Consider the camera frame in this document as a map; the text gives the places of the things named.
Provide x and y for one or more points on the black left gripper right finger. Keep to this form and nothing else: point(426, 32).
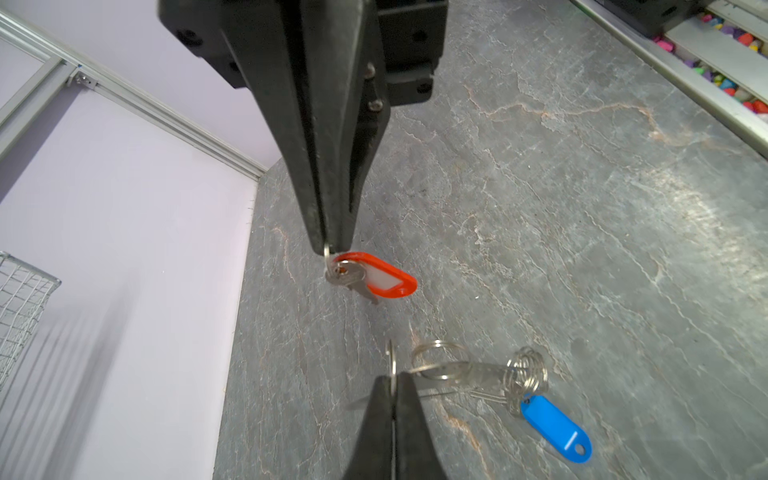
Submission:
point(415, 456)

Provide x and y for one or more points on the small white mesh basket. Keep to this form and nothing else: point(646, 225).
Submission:
point(25, 292)

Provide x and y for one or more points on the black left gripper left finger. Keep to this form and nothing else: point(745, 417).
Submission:
point(373, 455)

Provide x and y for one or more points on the blue key tag with key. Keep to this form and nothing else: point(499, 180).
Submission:
point(562, 433)

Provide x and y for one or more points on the aluminium base rail with beads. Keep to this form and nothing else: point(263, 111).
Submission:
point(713, 51)

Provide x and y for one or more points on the red key tag with key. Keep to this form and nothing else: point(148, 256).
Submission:
point(369, 276)

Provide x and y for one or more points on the left aluminium frame post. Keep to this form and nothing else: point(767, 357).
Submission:
point(62, 67)

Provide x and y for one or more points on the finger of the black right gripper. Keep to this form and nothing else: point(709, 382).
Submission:
point(266, 41)
point(349, 103)

